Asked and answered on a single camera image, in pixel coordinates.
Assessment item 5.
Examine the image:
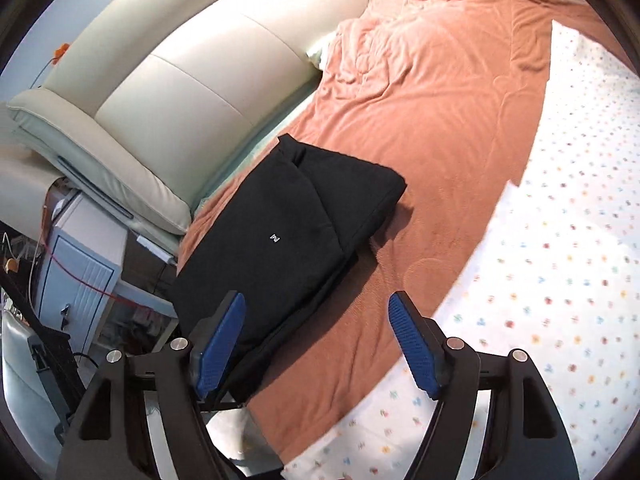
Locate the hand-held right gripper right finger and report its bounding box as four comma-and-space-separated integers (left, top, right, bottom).
387, 290, 581, 480

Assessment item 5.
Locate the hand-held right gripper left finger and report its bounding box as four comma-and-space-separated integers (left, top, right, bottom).
55, 290, 248, 480

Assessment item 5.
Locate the black garment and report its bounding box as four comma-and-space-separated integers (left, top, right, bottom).
170, 132, 408, 406

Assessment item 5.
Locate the white power strip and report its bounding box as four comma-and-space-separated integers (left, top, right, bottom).
136, 234, 177, 264

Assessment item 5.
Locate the white fruit-print sheet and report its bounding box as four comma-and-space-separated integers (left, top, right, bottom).
280, 20, 640, 480

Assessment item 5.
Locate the white bedside cabinet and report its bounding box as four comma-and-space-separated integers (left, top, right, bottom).
37, 192, 132, 357

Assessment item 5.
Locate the black metal stand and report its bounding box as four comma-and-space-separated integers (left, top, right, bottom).
0, 260, 87, 413

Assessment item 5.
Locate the orange blanket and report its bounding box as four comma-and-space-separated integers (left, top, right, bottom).
177, 0, 621, 466

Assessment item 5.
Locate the cream padded headboard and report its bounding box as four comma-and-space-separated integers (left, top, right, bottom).
5, 0, 416, 237

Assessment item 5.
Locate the red cable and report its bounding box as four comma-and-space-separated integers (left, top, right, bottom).
42, 237, 167, 312

